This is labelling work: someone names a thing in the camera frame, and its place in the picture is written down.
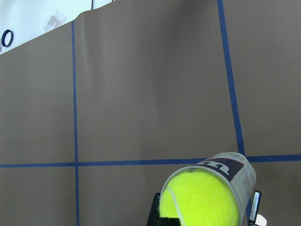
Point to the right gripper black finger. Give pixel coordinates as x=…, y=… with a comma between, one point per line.
x=168, y=222

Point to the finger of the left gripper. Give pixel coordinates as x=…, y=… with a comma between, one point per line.
x=154, y=211
x=255, y=207

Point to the clear tennis ball can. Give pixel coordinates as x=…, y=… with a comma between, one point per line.
x=234, y=170

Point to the yellow tennis ball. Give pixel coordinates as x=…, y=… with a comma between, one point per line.
x=199, y=199

